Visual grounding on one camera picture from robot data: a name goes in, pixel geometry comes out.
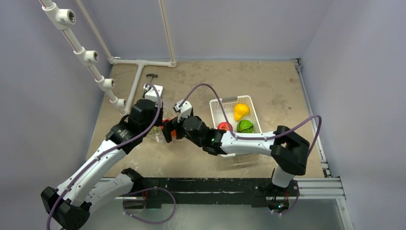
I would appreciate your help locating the green pear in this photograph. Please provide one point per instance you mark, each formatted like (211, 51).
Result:
(156, 132)

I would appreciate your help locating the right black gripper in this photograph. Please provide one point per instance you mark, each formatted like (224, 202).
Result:
(173, 129)

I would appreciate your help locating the green watermelon toy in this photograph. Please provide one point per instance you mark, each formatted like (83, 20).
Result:
(245, 126)

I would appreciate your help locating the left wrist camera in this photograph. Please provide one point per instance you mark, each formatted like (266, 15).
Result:
(151, 94)

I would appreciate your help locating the white pvc pipe frame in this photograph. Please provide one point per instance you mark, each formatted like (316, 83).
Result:
(63, 19)

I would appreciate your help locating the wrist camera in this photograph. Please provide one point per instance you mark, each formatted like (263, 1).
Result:
(184, 109)
(151, 94)

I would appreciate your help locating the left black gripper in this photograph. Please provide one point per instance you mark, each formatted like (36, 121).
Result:
(159, 122)

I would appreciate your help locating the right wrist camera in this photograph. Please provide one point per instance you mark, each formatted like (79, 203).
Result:
(184, 109)

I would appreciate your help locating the small black hammer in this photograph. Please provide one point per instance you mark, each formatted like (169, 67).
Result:
(150, 76)

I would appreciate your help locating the yellow pear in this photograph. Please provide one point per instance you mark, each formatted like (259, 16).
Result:
(240, 110)

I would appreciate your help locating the black base bar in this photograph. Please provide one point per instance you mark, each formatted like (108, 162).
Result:
(256, 192)

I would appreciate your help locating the aluminium rail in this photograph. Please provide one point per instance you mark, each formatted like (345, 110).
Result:
(325, 188)

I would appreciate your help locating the clear zip top bag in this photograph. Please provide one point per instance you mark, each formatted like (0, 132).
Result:
(168, 113)

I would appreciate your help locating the white plastic basket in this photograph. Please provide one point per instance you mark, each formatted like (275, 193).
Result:
(219, 108)

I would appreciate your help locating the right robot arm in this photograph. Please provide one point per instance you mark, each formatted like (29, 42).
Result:
(289, 150)

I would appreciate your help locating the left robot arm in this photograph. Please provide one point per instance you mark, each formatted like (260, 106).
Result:
(73, 202)

